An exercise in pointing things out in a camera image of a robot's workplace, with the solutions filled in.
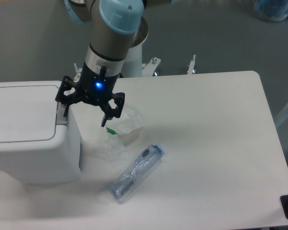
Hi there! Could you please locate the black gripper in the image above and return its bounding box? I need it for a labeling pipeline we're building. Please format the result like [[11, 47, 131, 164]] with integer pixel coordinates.
[[54, 61, 126, 127]]

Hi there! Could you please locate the clear plastic water bottle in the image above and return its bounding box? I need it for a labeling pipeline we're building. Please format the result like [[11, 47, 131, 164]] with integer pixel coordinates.
[[109, 144, 164, 200]]

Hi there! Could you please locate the grey trash can push button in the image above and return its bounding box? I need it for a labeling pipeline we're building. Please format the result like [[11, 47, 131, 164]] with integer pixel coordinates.
[[56, 101, 68, 126]]

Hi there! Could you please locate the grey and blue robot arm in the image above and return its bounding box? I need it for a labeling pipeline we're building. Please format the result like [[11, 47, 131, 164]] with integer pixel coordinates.
[[55, 0, 173, 126]]

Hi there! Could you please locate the blue plastic bag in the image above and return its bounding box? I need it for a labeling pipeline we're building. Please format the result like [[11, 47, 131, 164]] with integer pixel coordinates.
[[253, 0, 288, 23]]

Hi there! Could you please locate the clear plastic wrapper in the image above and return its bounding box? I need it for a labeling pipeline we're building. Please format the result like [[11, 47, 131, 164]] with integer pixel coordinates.
[[106, 134, 129, 167]]

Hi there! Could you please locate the white plastic trash can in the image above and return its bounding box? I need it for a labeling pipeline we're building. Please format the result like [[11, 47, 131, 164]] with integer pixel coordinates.
[[0, 80, 82, 184]]

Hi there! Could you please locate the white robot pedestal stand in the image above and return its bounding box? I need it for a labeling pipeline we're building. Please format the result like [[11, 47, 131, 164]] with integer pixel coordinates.
[[74, 14, 160, 82]]

